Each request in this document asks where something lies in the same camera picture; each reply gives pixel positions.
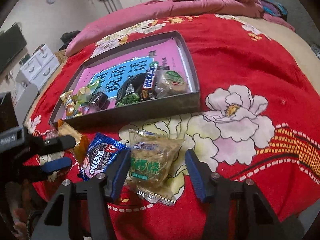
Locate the clear pastry packet green print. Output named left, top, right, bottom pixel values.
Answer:
left=124, top=129, right=187, bottom=208

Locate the dark bag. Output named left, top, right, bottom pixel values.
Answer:
left=60, top=30, right=81, bottom=52

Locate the blue cookie packet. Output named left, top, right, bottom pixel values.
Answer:
left=79, top=132, right=130, bottom=182

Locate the black flat television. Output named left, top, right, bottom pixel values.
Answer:
left=0, top=26, right=27, bottom=74

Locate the clear golden candy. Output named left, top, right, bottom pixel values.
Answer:
left=64, top=104, right=83, bottom=117

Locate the green and yellow snack packet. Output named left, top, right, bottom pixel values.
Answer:
left=75, top=80, right=100, bottom=105

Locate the small dark brown snack packet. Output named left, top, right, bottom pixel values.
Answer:
left=90, top=92, right=109, bottom=110

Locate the yellow candy packet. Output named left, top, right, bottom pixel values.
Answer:
left=59, top=90, right=75, bottom=107

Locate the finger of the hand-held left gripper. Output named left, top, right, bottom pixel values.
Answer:
left=31, top=135, right=77, bottom=155
left=22, top=157, right=72, bottom=183

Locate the orange snack packet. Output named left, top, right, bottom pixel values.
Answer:
left=57, top=119, right=90, bottom=164

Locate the multicoloured cloth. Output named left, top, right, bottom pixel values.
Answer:
left=259, top=0, right=288, bottom=20

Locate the dark brown chocolate bar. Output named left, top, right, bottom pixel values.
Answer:
left=139, top=62, right=160, bottom=102

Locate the brown patterned cloth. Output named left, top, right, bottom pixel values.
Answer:
left=54, top=50, right=68, bottom=62

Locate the pink and blue book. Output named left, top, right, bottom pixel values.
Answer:
left=61, top=39, right=194, bottom=119

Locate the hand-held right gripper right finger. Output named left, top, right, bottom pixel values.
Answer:
left=184, top=149, right=285, bottom=240

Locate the grey padded bench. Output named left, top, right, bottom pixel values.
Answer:
left=11, top=84, right=38, bottom=110

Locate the white drawer cabinet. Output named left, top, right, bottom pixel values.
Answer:
left=15, top=44, right=60, bottom=92

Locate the round pastry green label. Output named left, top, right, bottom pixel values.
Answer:
left=156, top=69, right=189, bottom=98

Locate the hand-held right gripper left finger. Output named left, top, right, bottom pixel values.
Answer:
left=30, top=150, right=132, bottom=240

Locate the black green pea packet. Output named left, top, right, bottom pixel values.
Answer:
left=115, top=74, right=148, bottom=107

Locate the red floral blanket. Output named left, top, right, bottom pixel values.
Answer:
left=24, top=14, right=320, bottom=240

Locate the grey cardboard box tray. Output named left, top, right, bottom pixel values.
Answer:
left=49, top=31, right=200, bottom=130

